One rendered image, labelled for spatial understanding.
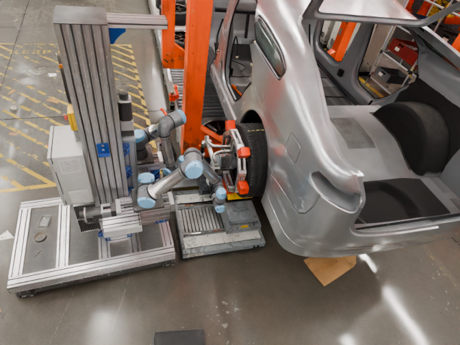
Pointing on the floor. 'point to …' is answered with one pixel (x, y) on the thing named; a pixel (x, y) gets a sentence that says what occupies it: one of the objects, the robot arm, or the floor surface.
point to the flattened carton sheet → (330, 267)
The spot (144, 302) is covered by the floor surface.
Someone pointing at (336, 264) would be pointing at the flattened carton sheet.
